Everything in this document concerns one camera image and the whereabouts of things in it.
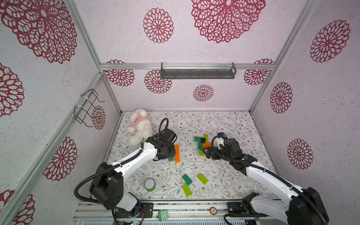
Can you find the white plush bunny pink shirt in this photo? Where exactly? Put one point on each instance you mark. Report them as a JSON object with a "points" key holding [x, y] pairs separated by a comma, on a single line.
{"points": [[140, 128]]}

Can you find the black wire basket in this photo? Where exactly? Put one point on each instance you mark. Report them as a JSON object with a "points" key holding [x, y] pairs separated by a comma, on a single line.
{"points": [[83, 110]]}

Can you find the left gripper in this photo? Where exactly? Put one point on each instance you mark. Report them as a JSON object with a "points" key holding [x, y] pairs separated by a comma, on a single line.
{"points": [[172, 154]]}

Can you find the dark green lego brick top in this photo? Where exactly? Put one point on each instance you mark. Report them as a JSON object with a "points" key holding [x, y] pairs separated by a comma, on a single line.
{"points": [[199, 146]]}

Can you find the round orange sticker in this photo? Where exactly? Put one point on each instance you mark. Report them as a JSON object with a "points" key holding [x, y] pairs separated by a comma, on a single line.
{"points": [[213, 211]]}

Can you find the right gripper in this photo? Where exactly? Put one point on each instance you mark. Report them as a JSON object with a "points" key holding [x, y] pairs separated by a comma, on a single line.
{"points": [[213, 151]]}

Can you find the white round clock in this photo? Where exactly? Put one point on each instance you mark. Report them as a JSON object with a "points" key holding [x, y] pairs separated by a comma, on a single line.
{"points": [[261, 189]]}

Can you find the orange lego brick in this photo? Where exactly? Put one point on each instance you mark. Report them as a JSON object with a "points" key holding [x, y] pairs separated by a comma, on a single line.
{"points": [[206, 145], [177, 150], [177, 158]]}

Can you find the green connector block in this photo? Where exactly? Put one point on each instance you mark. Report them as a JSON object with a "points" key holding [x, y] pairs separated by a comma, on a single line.
{"points": [[162, 215]]}

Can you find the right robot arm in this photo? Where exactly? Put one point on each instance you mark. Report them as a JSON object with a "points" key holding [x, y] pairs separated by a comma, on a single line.
{"points": [[294, 206]]}

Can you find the lime lego brick bottom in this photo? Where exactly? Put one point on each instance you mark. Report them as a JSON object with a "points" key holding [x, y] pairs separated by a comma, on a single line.
{"points": [[187, 190]]}

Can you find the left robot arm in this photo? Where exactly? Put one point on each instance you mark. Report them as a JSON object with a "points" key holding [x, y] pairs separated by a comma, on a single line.
{"points": [[106, 186]]}

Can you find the green tape roll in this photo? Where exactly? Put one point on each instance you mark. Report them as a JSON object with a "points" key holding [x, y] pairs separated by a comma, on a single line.
{"points": [[150, 185]]}

